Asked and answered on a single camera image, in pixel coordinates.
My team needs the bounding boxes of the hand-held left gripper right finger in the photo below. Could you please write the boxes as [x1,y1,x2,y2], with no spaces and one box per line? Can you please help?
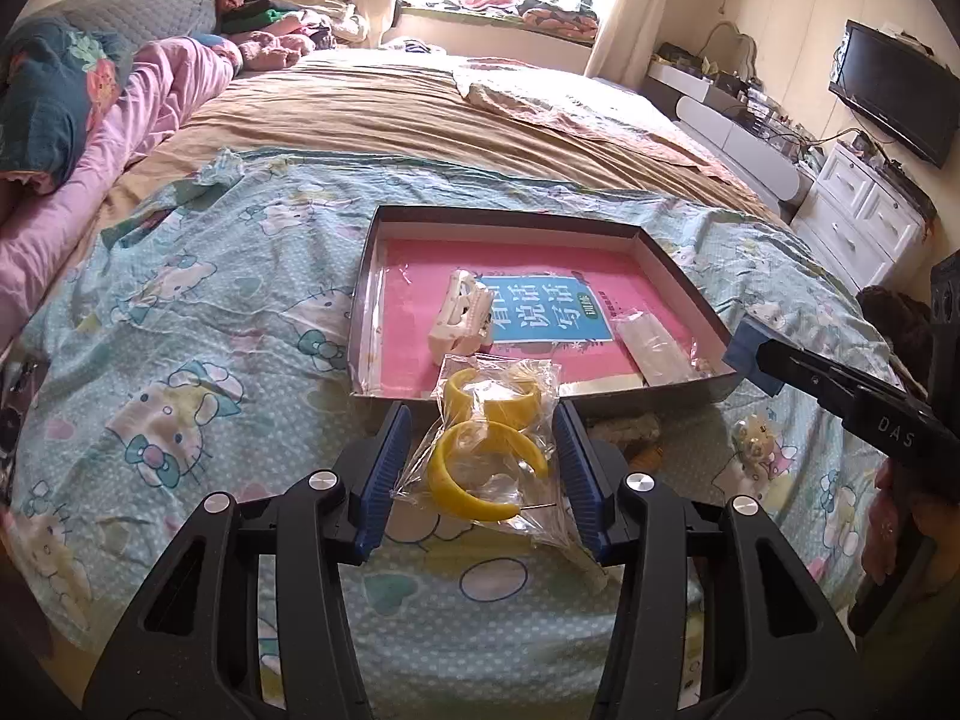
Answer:
[553,399,863,720]

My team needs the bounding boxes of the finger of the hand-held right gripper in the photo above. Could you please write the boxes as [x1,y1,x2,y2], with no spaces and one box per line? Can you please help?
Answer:
[726,315,938,460]

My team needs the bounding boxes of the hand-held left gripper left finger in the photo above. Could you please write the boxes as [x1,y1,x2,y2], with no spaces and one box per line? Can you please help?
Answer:
[82,401,413,720]

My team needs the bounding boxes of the yellow bangles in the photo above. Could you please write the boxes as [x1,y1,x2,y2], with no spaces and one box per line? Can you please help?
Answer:
[390,354,593,552]

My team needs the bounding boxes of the beige orange hair accessory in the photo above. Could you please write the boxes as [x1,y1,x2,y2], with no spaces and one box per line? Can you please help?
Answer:
[589,414,665,470]

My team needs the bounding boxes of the pearl hair claw clip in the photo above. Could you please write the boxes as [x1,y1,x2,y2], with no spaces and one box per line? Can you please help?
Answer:
[731,409,781,481]

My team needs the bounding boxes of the shallow cardboard box tray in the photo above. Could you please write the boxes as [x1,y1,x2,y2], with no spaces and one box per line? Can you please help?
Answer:
[346,204,740,402]

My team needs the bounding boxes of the person's right hand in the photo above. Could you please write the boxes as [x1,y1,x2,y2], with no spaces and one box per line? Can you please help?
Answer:
[859,459,914,584]

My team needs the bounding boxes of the dark brown furry object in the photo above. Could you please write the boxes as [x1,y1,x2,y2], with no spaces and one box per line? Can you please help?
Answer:
[857,285,935,391]

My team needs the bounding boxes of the clear plastic packet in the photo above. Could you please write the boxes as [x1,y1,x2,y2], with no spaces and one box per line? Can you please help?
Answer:
[611,310,710,387]

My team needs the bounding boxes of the white drawer cabinet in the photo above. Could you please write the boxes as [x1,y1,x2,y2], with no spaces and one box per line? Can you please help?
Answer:
[791,142,938,293]

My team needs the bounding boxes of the pink book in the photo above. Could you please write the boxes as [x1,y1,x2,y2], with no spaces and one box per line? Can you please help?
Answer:
[379,238,698,391]

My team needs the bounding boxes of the white hair claw clip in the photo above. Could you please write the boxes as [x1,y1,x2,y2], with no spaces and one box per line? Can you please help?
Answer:
[427,268,497,365]

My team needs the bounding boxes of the cartoon cat print blanket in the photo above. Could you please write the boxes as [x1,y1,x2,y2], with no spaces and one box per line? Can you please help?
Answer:
[0,146,912,720]

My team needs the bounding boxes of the white dressing table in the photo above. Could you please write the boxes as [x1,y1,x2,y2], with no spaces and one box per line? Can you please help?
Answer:
[645,60,815,203]

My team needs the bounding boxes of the black flat television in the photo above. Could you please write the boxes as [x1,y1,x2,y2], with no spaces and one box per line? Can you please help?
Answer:
[829,19,960,170]

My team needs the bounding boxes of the clutter of cosmetics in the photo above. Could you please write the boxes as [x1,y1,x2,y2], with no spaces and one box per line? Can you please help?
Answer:
[652,41,815,147]

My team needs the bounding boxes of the wavy-edged mirror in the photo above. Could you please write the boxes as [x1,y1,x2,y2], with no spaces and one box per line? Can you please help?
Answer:
[705,21,758,76]

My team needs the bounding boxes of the brown bed sheet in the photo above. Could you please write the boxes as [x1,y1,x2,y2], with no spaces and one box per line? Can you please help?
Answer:
[97,52,788,233]

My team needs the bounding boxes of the cream curtain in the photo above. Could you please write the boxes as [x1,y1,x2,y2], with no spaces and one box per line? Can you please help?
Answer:
[585,0,680,80]

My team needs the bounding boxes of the clothes on windowsill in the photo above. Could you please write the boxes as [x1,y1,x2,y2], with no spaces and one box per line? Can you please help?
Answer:
[435,0,601,38]

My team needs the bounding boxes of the pink quilt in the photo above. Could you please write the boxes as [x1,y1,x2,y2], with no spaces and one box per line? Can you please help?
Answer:
[0,36,241,361]

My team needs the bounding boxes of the pink plush toy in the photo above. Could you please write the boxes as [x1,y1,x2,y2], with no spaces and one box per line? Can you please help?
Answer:
[225,30,316,72]

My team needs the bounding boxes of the pile of clothes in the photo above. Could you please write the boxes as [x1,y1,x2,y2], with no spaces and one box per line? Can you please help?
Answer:
[217,0,368,53]

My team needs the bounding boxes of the blue floral pillow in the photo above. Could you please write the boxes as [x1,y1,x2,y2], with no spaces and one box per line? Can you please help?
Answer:
[0,19,140,188]

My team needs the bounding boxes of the grey quilted headboard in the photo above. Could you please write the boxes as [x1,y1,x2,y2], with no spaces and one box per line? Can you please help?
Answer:
[0,0,230,53]

